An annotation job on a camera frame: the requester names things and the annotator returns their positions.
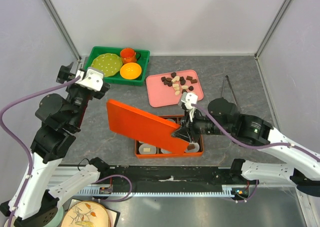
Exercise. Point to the orange box lid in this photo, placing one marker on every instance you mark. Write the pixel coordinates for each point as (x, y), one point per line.
(142, 126)

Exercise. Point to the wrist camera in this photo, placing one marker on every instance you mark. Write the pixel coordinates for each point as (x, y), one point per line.
(188, 100)
(91, 79)

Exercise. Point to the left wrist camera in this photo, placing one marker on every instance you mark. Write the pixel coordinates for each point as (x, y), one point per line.
(91, 79)

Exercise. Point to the painted bird plate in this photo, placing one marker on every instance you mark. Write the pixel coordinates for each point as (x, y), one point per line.
(86, 214)

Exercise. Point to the orange mug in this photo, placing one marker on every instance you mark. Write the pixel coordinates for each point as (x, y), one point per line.
(129, 55)

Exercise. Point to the orange chocolate box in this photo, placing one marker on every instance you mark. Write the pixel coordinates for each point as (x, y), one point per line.
(159, 155)

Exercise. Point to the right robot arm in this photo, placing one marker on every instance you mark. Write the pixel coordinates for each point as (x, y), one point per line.
(300, 166)

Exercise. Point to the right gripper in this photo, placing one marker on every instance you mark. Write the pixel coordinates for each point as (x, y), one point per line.
(188, 132)

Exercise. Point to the green dotted plate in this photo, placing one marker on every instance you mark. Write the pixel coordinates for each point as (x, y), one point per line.
(109, 63)

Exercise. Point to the green plastic bin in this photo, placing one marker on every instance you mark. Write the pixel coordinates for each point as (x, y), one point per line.
(117, 79)

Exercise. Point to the celadon bowl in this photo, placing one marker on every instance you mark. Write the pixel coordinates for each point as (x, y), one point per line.
(59, 217)

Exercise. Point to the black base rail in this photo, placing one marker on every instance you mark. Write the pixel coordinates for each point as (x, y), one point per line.
(170, 179)

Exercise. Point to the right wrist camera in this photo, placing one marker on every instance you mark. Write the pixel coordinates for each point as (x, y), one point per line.
(188, 100)

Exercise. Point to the white paper cup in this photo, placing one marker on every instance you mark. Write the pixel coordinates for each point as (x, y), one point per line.
(171, 120)
(163, 151)
(195, 150)
(145, 145)

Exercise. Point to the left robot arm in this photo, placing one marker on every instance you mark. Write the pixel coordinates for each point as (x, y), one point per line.
(35, 204)

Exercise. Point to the pink tray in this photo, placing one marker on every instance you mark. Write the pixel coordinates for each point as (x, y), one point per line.
(161, 95)

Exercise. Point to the metal tongs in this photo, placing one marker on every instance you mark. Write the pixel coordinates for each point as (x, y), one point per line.
(226, 80)

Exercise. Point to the orange bowl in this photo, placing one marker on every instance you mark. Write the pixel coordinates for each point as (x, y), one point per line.
(130, 71)

